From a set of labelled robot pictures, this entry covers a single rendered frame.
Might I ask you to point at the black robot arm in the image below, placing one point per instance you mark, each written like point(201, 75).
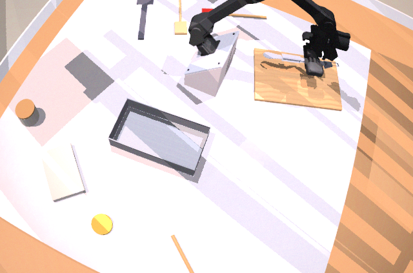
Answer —
point(324, 32)

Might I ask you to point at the red-tipped pastry brush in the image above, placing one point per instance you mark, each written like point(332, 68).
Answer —
point(182, 253)

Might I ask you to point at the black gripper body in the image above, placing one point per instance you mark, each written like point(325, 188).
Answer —
point(313, 67)

